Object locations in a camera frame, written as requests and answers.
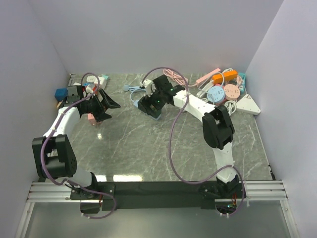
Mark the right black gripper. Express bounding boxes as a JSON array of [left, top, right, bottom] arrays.
[[140, 87, 165, 118]]

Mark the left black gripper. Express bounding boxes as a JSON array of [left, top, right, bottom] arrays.
[[83, 89, 120, 122]]

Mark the dark green cube adapter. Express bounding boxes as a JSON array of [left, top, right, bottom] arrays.
[[149, 107, 161, 120]]

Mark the light blue long power strip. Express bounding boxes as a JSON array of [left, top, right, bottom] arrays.
[[123, 85, 161, 120]]

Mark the pink cube socket adapter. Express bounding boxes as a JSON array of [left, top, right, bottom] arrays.
[[87, 114, 101, 126]]

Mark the blue cube socket adapter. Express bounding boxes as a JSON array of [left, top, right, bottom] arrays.
[[54, 88, 68, 102]]

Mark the light blue round power strip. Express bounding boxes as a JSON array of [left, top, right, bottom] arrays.
[[198, 69, 236, 106]]

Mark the orange power strip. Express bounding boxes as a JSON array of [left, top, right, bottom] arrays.
[[211, 70, 238, 84]]

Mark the pink round power strip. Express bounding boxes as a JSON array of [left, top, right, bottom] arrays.
[[223, 75, 242, 101]]

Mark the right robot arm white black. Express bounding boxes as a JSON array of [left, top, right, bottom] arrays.
[[138, 75, 239, 198]]

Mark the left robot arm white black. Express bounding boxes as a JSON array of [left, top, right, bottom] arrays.
[[32, 85, 120, 199]]

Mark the white teal cube adapter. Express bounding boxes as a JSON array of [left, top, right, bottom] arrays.
[[99, 74, 109, 89]]

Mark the white double adapter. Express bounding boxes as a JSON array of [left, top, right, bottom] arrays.
[[86, 75, 98, 83]]

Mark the pink long power strip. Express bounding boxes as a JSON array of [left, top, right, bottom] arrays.
[[163, 67, 222, 88]]

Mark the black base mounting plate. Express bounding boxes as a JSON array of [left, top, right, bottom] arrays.
[[70, 181, 246, 211]]

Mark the white triangular power strip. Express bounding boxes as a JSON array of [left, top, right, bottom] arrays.
[[236, 94, 261, 116]]

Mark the teal power strip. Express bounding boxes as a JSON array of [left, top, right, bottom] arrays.
[[238, 72, 246, 93]]

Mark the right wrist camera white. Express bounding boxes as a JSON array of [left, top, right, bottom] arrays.
[[140, 79, 156, 97]]

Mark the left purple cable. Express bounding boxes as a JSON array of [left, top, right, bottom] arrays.
[[40, 72, 117, 220]]

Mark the purple cable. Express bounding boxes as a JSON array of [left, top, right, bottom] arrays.
[[141, 66, 247, 218], [40, 72, 117, 220]]

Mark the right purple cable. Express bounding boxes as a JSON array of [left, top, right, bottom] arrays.
[[141, 66, 247, 218]]

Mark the aluminium rail frame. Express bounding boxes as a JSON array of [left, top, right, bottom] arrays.
[[15, 180, 300, 238]]

